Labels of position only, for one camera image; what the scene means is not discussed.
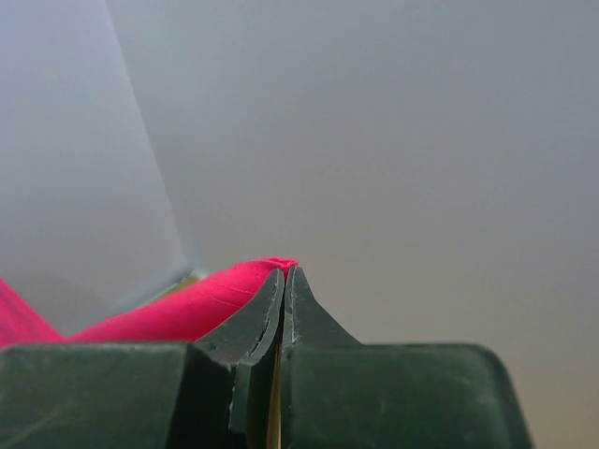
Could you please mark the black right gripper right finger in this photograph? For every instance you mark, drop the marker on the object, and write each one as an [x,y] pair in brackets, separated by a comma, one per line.
[337,392]

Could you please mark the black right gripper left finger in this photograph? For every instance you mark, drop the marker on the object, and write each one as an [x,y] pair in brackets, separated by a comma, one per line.
[213,393]

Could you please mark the pink red t shirt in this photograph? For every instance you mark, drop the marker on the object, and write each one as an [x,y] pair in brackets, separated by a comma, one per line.
[186,315]

